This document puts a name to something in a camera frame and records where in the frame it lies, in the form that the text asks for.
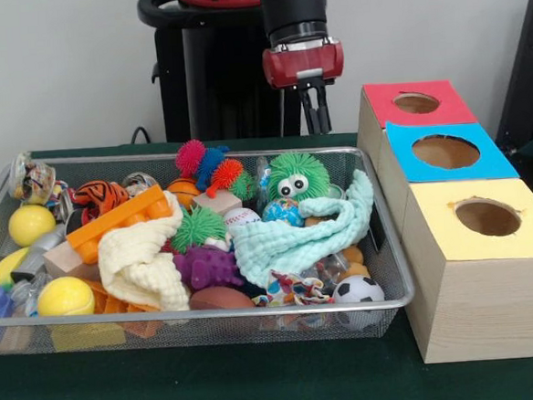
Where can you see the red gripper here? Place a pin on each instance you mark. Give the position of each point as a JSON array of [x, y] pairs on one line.
[[303, 64]]

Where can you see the green puffer ball with eyes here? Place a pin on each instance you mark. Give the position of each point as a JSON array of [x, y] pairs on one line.
[[310, 167]]

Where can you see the multicolour spiky caterpillar toy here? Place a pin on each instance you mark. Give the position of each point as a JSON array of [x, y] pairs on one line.
[[225, 173]]

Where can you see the mint green cloth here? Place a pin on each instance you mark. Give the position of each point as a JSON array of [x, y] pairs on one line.
[[279, 249]]

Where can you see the shallow mesh bin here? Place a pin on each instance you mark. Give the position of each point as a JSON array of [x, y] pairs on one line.
[[211, 325]]

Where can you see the wooden box with three holes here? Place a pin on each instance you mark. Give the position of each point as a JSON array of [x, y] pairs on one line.
[[485, 313]]

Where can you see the green spiky caterpillar toy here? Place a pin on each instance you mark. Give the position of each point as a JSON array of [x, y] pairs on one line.
[[200, 227]]

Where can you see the small soccer ball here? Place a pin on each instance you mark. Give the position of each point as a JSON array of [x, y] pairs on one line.
[[357, 287]]

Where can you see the purple spiky toy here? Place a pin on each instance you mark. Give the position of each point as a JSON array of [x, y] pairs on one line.
[[207, 268]]

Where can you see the brown toy football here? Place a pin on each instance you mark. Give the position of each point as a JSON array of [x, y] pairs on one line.
[[221, 299]]

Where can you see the black stand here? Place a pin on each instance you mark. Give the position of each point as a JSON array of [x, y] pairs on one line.
[[528, 76]]

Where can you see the orange toy brick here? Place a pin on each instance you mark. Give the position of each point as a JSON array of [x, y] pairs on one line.
[[112, 220]]

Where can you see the cream yellow cloth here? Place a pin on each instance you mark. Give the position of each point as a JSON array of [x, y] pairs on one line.
[[134, 264]]

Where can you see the smooth yellow ball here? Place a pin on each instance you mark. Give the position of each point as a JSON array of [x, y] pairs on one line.
[[31, 224]]

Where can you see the yellow tennis ball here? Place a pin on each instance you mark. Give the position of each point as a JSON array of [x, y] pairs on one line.
[[65, 296]]

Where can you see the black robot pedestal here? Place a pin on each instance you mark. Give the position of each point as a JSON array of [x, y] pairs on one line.
[[203, 85]]

